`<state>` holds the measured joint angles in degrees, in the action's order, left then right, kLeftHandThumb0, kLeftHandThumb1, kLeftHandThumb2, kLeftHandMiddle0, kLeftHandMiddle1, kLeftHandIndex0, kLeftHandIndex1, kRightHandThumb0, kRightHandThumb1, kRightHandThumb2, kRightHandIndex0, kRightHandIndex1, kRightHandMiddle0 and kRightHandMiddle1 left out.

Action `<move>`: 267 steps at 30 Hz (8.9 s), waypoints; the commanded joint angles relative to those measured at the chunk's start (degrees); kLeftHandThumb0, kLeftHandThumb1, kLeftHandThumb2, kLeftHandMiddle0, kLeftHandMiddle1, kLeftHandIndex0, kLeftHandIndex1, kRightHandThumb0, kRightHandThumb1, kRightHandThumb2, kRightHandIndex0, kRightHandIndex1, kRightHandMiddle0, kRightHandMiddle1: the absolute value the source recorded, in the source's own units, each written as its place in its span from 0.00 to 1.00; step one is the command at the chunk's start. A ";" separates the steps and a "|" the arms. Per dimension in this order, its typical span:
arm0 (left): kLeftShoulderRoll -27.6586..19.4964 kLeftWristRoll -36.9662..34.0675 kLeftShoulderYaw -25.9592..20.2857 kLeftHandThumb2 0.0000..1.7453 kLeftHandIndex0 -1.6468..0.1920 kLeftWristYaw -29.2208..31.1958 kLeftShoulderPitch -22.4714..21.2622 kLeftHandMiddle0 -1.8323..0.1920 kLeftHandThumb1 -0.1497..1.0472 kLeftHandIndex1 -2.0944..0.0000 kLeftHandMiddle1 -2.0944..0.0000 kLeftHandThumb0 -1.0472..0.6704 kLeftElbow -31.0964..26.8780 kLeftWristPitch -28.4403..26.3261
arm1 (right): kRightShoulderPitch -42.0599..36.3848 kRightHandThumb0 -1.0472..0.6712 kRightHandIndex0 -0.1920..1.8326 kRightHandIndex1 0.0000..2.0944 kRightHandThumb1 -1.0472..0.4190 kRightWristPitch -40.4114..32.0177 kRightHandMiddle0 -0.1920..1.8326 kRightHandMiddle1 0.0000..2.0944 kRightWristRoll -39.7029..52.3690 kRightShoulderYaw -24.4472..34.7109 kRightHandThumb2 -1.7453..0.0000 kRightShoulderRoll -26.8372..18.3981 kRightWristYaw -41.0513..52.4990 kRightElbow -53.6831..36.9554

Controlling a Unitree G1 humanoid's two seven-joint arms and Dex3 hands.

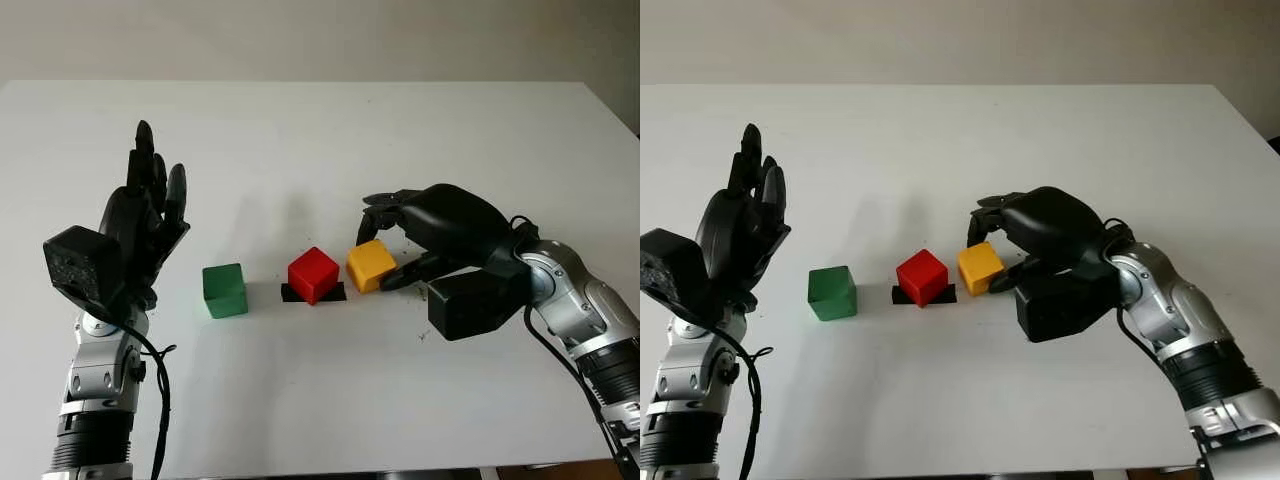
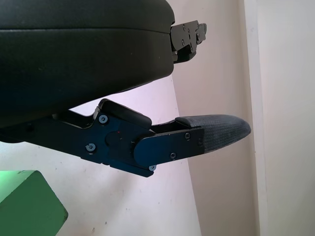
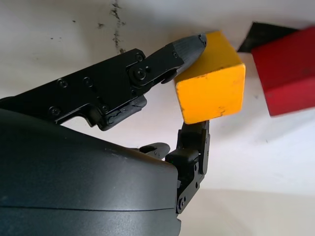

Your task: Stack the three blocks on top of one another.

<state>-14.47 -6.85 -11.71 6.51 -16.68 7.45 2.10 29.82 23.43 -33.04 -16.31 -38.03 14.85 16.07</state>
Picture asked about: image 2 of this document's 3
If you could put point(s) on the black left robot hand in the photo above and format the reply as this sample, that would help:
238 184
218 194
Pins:
73 56

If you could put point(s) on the green cube block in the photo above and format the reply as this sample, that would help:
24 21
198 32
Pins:
27 209

